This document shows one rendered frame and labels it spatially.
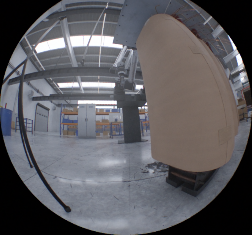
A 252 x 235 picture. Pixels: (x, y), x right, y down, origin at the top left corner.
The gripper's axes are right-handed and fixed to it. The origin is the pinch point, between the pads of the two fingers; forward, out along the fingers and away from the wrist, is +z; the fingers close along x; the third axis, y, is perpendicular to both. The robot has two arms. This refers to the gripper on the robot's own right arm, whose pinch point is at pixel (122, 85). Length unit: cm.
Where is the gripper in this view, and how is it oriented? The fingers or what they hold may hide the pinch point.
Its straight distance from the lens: 118.4
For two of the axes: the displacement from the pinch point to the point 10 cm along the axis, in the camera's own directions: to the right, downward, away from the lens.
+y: -9.9, 0.4, -1.1
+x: 0.9, -2.4, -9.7
